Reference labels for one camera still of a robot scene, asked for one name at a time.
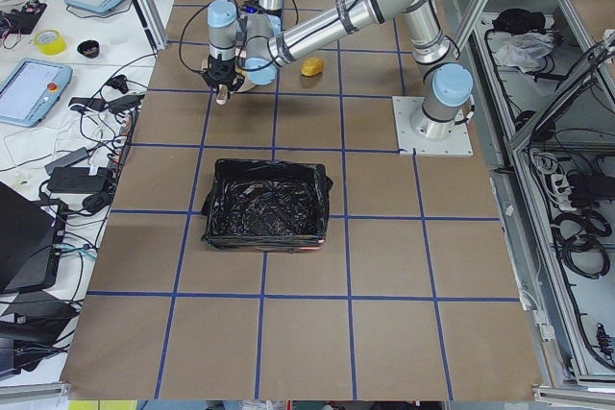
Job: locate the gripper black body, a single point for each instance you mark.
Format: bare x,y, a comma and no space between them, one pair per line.
220,67
275,12

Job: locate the beige plastic dustpan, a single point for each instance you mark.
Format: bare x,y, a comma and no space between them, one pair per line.
222,94

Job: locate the bin with black bag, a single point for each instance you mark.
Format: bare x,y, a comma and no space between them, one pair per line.
268,205

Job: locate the toy potato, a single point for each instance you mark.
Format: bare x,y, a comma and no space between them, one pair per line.
312,67

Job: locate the yellow tape roll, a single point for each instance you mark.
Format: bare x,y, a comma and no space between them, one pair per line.
50,42

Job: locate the black power brick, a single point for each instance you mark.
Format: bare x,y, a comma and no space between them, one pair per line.
79,180

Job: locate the blue teach pendant near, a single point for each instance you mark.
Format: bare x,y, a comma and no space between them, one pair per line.
31,90

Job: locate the black laptop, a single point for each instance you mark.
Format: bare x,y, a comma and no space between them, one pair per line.
31,232

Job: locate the crumpled white cloth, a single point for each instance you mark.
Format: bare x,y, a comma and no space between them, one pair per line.
527,52

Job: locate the white power strip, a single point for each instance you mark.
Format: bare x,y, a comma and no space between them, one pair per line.
553,179

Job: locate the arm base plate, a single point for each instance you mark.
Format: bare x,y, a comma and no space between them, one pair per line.
420,136

